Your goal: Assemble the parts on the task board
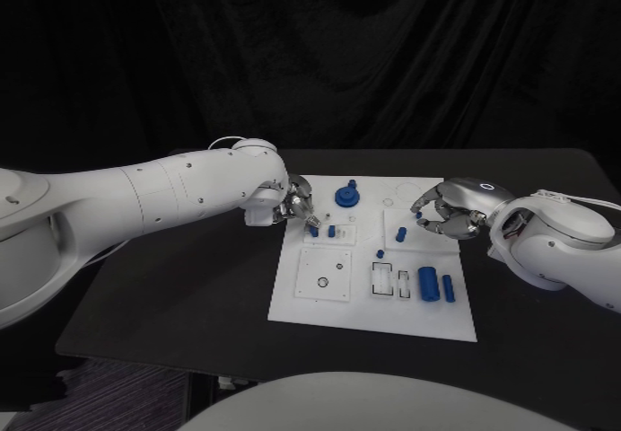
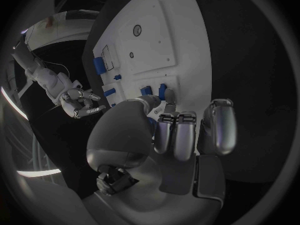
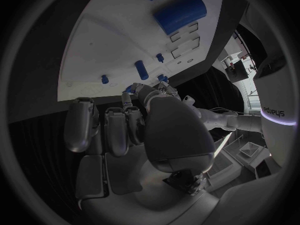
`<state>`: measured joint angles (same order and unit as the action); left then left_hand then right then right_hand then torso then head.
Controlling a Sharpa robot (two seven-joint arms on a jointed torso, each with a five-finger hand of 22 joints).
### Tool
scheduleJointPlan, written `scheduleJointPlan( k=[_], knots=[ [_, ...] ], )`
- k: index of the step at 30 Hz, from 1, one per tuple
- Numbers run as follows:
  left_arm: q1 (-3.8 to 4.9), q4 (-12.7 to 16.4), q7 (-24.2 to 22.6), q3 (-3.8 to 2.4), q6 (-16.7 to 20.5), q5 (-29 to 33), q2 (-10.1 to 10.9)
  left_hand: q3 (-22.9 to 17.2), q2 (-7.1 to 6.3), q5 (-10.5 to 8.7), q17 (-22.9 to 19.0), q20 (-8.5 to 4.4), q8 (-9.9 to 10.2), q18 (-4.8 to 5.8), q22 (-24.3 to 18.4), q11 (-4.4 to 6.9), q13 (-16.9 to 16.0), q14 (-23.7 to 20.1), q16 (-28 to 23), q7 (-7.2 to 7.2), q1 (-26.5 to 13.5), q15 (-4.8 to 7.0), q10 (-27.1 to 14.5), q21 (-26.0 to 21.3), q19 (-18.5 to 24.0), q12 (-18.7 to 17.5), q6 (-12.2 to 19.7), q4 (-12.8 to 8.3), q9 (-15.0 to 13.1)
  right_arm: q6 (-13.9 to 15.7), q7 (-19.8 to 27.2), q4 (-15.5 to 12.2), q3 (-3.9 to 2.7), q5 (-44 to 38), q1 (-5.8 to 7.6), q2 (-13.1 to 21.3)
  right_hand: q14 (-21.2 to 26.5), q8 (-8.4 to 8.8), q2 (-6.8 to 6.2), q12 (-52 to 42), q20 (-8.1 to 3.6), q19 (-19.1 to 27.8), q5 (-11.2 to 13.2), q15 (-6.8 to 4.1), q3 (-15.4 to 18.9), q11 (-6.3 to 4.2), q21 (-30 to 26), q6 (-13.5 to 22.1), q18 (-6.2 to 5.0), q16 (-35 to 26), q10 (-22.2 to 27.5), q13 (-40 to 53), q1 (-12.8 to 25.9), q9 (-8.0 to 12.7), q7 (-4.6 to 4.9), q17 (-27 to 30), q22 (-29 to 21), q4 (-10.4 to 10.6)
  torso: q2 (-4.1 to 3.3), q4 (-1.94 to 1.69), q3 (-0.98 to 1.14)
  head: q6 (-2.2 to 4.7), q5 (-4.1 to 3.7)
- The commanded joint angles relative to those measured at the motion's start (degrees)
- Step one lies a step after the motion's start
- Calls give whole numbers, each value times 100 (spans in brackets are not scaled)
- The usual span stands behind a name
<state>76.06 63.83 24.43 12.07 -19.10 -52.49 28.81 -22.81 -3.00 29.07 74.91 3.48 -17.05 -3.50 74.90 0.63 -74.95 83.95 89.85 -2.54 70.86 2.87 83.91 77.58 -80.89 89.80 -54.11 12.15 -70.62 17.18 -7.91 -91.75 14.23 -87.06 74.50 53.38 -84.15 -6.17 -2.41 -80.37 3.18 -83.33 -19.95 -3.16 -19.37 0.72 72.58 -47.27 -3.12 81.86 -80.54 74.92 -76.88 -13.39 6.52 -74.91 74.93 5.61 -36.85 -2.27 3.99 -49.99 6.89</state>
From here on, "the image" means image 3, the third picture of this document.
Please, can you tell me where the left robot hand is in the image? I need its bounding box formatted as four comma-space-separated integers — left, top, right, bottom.
156, 80, 182, 101

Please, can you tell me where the white task board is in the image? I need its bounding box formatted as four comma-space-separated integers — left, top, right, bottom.
56, 0, 225, 102

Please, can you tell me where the slim blue cylinder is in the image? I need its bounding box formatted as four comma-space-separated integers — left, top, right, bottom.
133, 60, 150, 81

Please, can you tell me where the white cable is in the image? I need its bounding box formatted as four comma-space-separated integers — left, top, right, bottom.
207, 107, 248, 116

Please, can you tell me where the black screen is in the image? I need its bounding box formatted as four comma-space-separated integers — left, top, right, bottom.
224, 59, 250, 84

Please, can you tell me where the glowing light bar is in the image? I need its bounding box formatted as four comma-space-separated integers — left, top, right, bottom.
213, 131, 235, 159

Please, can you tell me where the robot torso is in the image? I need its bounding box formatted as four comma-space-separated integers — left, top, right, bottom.
238, 3, 299, 168

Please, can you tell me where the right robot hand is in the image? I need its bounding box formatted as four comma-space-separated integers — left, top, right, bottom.
63, 82, 220, 225

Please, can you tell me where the large blue cylinder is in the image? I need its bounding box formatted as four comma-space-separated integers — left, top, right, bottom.
153, 0, 208, 36

